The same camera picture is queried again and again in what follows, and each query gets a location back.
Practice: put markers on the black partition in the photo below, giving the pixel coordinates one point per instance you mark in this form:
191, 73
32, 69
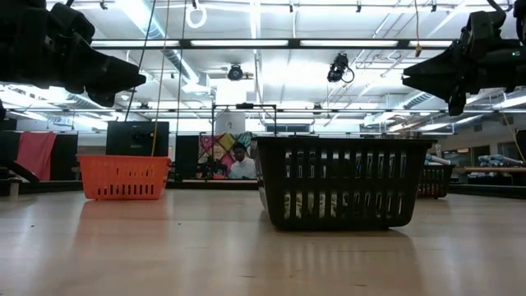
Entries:
67, 156

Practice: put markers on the black overhead camera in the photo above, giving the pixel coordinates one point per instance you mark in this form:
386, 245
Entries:
338, 67

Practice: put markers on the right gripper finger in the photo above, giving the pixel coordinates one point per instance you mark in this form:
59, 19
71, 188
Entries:
431, 87
439, 66

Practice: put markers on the orange slotted plastic basket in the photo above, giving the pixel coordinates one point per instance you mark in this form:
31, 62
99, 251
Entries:
123, 172

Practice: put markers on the person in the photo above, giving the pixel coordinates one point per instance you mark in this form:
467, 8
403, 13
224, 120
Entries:
242, 168

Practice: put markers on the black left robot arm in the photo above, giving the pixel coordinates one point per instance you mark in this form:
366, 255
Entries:
16, 41

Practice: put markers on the colourful patterned quilt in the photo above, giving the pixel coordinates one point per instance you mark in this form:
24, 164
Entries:
209, 144

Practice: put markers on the red hanging cloth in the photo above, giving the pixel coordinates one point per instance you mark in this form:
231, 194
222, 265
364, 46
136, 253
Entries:
37, 156

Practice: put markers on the pale blue roll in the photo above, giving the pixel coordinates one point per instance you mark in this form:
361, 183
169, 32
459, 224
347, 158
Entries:
499, 159
439, 159

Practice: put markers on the round black ceiling fixture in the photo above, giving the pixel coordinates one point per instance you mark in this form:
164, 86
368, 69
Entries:
235, 72

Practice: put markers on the black slotted plastic basket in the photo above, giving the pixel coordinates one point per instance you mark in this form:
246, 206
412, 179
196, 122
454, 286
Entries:
341, 183
439, 181

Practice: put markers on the black aluminium table frame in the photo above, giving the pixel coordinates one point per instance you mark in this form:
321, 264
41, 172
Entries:
193, 185

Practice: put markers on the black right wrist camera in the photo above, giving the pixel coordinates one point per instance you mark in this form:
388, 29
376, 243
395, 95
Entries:
481, 26

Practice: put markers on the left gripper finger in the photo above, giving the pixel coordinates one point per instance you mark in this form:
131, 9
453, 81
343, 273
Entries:
107, 67
119, 85

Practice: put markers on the black upright panel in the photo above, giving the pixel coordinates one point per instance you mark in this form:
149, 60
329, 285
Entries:
187, 158

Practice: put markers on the black overhead frame beam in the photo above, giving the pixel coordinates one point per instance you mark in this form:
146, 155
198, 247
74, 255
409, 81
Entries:
293, 43

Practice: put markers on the wooden background table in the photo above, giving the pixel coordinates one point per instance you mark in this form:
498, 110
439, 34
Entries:
493, 169

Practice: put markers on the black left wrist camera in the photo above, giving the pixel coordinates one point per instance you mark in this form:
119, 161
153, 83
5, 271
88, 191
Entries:
74, 22

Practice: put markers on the black equipment box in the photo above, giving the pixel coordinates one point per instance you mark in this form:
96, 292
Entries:
123, 137

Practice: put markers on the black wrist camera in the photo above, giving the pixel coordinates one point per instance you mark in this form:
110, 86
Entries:
74, 22
481, 26

